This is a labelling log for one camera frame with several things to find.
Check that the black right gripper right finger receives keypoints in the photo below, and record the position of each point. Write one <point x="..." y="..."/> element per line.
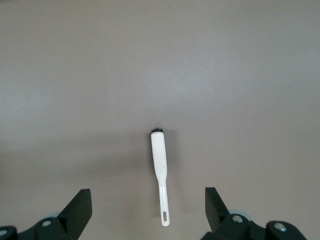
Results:
<point x="217" y="215"/>

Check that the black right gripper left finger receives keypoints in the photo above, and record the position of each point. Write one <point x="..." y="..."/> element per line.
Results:
<point x="72" y="212"/>

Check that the pale pink black-bristle hand brush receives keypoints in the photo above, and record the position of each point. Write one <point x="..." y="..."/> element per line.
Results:
<point x="158" y="155"/>

